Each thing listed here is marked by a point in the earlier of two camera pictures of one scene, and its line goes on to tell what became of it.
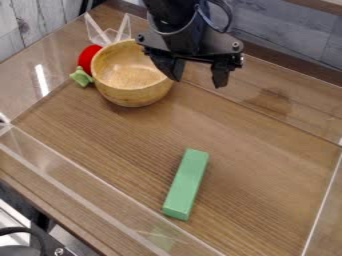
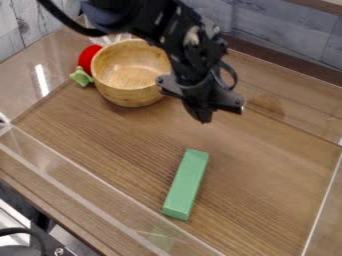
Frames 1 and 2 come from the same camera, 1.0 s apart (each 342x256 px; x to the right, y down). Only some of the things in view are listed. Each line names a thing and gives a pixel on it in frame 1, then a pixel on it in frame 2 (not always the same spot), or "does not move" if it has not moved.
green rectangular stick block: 186,183 does not move
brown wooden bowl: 128,77 does not move
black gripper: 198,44 → 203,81
